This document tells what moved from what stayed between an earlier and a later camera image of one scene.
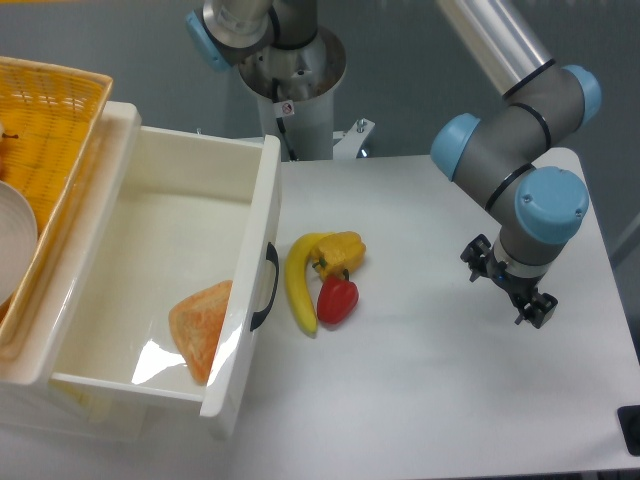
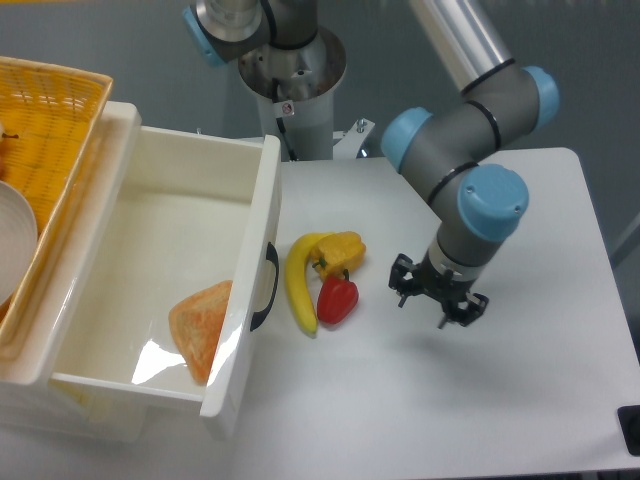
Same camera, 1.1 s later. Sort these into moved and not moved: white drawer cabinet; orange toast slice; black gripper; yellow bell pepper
Moved: black gripper
Not moved: white drawer cabinet; yellow bell pepper; orange toast slice
